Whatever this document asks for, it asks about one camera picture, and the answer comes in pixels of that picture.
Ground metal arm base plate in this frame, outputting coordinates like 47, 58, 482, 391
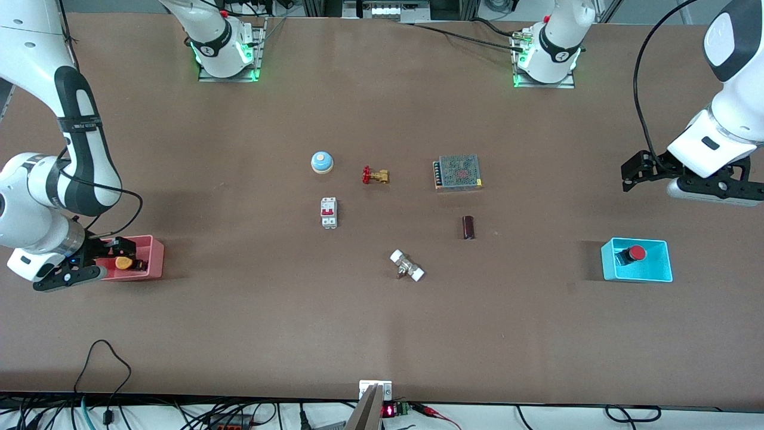
512, 27, 576, 90
198, 17, 267, 83

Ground black looped cable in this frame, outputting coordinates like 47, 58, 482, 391
73, 339, 133, 414

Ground pink plastic bin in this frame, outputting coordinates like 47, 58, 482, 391
97, 235, 165, 281

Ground aluminium frame rail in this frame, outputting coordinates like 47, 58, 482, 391
343, 0, 432, 22

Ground red push button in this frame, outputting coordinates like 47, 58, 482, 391
616, 245, 648, 267

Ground white metal bracket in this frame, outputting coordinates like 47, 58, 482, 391
359, 380, 393, 402

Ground red clip lead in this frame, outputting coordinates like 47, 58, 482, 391
412, 403, 461, 430

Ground black cable on table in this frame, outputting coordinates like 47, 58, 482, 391
397, 17, 529, 47

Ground black coiled cable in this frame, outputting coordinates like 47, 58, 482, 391
604, 405, 662, 423

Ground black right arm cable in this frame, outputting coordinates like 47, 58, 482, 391
57, 146, 144, 239

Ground cyan plastic bin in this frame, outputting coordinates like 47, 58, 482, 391
600, 237, 673, 282

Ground grey metal beam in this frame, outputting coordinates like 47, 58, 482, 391
345, 385, 384, 430

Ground metal mesh power supply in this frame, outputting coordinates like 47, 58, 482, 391
433, 154, 483, 192

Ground metal fitting white caps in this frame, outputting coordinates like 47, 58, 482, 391
389, 249, 426, 282

